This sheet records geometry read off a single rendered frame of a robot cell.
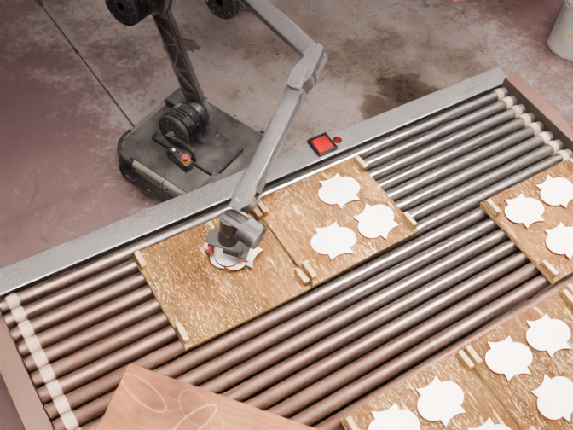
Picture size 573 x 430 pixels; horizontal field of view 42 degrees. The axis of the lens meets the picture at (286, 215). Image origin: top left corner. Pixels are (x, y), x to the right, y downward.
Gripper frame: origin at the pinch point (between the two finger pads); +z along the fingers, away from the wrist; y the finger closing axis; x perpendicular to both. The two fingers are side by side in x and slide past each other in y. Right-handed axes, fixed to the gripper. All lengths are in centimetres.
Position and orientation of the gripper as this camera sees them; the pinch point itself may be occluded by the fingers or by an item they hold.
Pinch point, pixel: (226, 257)
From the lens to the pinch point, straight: 219.2
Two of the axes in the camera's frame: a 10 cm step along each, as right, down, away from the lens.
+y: -9.6, -2.7, 0.6
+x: -2.5, 7.5, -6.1
